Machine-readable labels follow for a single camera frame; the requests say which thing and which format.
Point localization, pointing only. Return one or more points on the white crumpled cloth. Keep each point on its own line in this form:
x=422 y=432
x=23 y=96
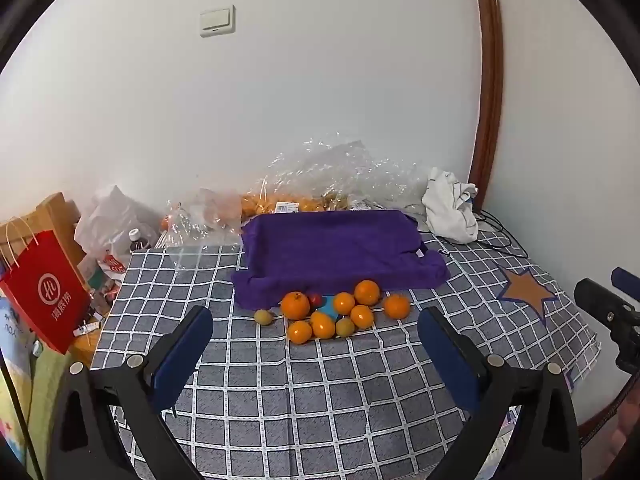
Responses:
x=450 y=205

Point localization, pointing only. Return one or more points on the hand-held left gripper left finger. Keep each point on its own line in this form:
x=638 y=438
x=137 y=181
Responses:
x=182 y=355

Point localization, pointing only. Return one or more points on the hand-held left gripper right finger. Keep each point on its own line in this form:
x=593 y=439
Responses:
x=447 y=355

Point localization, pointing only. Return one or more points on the blue plastic piece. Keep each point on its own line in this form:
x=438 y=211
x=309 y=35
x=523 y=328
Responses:
x=328 y=307

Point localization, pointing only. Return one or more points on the brown bottle with white cap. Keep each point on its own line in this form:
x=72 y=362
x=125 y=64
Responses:
x=135 y=238

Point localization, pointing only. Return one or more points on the white plastic bag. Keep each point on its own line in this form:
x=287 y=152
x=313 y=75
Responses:
x=115 y=215

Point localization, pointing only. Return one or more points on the pile of bagged oranges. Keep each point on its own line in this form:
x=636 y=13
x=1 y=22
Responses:
x=260 y=202

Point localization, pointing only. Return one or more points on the grey checkered tablecloth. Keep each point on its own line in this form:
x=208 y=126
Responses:
x=300 y=400

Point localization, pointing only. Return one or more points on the small mandarin orange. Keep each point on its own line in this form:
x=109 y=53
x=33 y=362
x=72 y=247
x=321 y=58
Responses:
x=343 y=303
x=367 y=292
x=362 y=316
x=322 y=324
x=300 y=332
x=396 y=306

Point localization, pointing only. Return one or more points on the red white snack packet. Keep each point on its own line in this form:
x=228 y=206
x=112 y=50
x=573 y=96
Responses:
x=112 y=265

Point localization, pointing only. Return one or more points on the white wall switch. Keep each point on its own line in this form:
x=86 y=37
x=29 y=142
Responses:
x=217 y=21

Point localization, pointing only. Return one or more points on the brown wooden door frame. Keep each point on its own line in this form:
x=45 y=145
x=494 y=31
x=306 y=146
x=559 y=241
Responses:
x=490 y=70

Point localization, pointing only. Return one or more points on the large orange with green stem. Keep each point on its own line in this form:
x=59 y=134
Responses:
x=295 y=305

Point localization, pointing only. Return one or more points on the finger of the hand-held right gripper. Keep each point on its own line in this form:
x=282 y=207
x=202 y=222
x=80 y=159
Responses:
x=600 y=302
x=626 y=278

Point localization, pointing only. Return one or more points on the red paper shopping bag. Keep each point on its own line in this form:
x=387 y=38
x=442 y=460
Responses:
x=42 y=290

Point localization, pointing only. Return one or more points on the purple towel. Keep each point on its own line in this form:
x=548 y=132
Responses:
x=330 y=250

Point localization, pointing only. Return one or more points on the large clear plastic bag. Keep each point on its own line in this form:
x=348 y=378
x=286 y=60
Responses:
x=345 y=170

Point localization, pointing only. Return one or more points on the bunch of brown longans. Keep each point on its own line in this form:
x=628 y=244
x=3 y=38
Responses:
x=334 y=200

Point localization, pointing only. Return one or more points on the white barcode label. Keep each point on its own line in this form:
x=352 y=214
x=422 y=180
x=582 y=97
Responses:
x=287 y=206

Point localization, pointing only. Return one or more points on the small clear plastic bag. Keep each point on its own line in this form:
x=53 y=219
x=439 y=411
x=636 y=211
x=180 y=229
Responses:
x=205 y=225

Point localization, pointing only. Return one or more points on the green cloth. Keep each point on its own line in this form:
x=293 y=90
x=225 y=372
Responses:
x=45 y=400

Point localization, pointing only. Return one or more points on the small yellow fruit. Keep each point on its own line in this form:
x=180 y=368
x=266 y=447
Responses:
x=345 y=326
x=263 y=317

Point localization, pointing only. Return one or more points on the small red fruit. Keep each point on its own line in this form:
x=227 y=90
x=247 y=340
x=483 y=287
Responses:
x=315 y=300

